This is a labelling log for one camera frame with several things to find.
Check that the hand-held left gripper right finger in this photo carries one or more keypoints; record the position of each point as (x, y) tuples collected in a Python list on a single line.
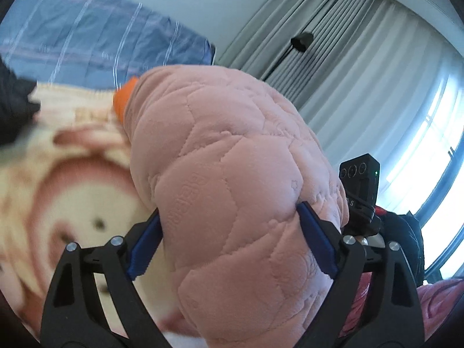
[(319, 239)]

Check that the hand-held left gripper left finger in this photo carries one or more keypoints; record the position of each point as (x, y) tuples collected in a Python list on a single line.
[(145, 246)]

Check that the pink quilted coat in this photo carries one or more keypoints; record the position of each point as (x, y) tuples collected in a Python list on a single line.
[(235, 188)]

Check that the window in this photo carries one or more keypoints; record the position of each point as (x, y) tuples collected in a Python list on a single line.
[(435, 174)]

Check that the pink printed blanket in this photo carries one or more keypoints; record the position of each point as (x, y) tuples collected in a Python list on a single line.
[(72, 188)]

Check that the grey curtain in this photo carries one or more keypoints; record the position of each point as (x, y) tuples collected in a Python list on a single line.
[(344, 61)]

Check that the orange folded garment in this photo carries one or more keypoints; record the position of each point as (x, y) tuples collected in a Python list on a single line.
[(123, 101)]

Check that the black floor stand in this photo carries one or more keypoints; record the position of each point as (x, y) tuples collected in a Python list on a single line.
[(302, 40)]

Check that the black puffer jacket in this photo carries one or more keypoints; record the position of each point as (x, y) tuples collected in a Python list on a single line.
[(14, 108)]

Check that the blue plaid quilt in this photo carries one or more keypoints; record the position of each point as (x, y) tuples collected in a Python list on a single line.
[(90, 36)]

